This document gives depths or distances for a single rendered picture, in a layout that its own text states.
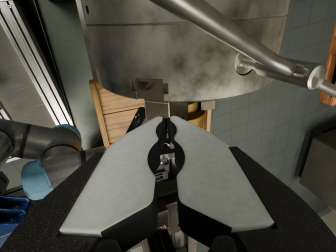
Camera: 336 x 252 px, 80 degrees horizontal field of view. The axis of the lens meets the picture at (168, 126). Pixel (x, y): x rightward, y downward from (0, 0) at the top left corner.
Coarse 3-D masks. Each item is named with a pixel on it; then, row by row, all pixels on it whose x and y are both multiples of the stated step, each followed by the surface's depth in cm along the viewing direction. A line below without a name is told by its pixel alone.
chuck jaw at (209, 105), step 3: (198, 102) 42; (201, 102) 41; (204, 102) 41; (207, 102) 41; (210, 102) 41; (213, 102) 41; (198, 105) 43; (201, 105) 41; (204, 105) 41; (207, 105) 41; (210, 105) 42; (213, 105) 42; (201, 108) 41; (204, 108) 42; (207, 108) 42; (210, 108) 42; (213, 108) 42
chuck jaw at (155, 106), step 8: (136, 80) 26; (144, 80) 26; (152, 80) 25; (160, 80) 25; (136, 88) 27; (144, 88) 26; (152, 88) 26; (160, 88) 25; (144, 96) 27; (152, 96) 26; (160, 96) 26; (144, 104) 29; (152, 104) 29; (160, 104) 28; (168, 104) 28; (176, 104) 31; (184, 104) 36; (152, 112) 29; (160, 112) 29; (168, 112) 28; (176, 112) 32; (184, 112) 37
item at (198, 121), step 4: (188, 104) 39; (192, 104) 40; (196, 104) 41; (188, 108) 40; (192, 108) 40; (196, 108) 41; (188, 112) 40; (192, 112) 41; (196, 112) 42; (200, 112) 42; (204, 112) 41; (188, 116) 40; (192, 116) 40; (196, 116) 40; (200, 116) 40; (188, 120) 39; (192, 120) 40; (196, 120) 40; (200, 120) 42; (196, 124) 41; (200, 124) 42
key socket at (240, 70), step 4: (240, 52) 23; (240, 56) 24; (236, 60) 24; (240, 60) 24; (236, 64) 24; (236, 68) 24; (240, 68) 24; (244, 68) 25; (248, 68) 25; (240, 72) 25; (244, 72) 25
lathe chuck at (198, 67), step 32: (96, 32) 26; (128, 32) 23; (160, 32) 22; (192, 32) 21; (256, 32) 23; (96, 64) 30; (128, 64) 25; (160, 64) 23; (192, 64) 23; (224, 64) 23; (128, 96) 27; (192, 96) 25; (224, 96) 25
